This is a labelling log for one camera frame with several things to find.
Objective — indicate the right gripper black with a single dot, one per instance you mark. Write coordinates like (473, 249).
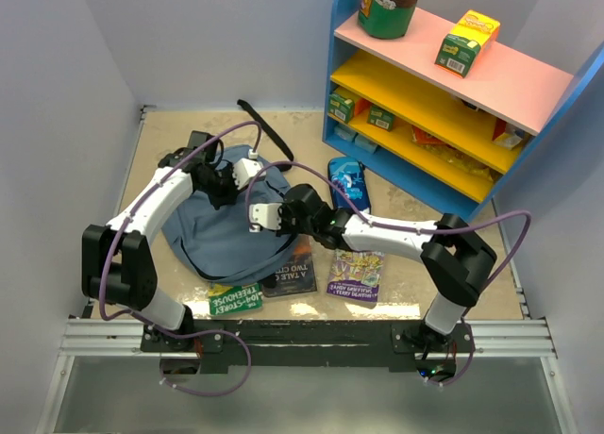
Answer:
(283, 210)

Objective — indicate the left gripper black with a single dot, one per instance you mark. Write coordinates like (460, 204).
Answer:
(229, 198)

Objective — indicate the blue student backpack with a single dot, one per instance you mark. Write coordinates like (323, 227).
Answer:
(216, 243)

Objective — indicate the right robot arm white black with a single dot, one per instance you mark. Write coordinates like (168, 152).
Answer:
(459, 264)

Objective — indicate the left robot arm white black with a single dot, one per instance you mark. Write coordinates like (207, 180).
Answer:
(117, 267)

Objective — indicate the yellow snack bag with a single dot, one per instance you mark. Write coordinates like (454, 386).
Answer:
(465, 163)

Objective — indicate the dark tale book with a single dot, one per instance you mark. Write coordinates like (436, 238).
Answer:
(297, 276)

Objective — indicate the blue patterned pencil case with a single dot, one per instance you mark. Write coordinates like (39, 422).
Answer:
(348, 175)

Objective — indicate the purple treehouse book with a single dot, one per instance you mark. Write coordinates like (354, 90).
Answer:
(355, 277)

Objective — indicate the light blue box left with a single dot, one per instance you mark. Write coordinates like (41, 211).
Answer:
(345, 133)

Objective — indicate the light blue box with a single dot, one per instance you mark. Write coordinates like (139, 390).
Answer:
(365, 144)
(345, 133)

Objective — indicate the light blue box right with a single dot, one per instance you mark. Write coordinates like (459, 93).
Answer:
(365, 144)

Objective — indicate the green treehouse book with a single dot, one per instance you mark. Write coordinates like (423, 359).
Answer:
(228, 300)

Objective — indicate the green box left shelf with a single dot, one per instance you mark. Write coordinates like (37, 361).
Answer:
(341, 104)

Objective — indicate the green box shelf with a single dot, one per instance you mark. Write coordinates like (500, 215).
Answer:
(341, 104)
(381, 118)

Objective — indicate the green box middle shelf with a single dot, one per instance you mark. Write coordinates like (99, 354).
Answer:
(381, 118)

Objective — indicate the orange snack packet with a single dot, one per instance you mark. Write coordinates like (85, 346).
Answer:
(421, 137)

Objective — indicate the colourful wooden shelf unit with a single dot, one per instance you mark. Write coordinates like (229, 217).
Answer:
(402, 77)

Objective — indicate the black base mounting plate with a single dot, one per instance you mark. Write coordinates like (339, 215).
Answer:
(399, 346)

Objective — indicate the red yellow box right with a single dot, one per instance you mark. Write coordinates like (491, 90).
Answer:
(508, 136)

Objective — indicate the green brown canister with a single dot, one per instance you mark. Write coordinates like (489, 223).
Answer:
(386, 19)

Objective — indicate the yellow green carton box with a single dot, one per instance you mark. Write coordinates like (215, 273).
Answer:
(463, 45)

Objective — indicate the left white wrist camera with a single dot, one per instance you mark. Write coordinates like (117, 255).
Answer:
(243, 171)

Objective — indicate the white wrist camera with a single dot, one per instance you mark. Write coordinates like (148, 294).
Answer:
(243, 171)
(264, 216)

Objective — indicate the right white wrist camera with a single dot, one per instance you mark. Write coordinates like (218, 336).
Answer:
(264, 216)

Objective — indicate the aluminium frame rail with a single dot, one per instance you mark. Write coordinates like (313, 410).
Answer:
(104, 383)

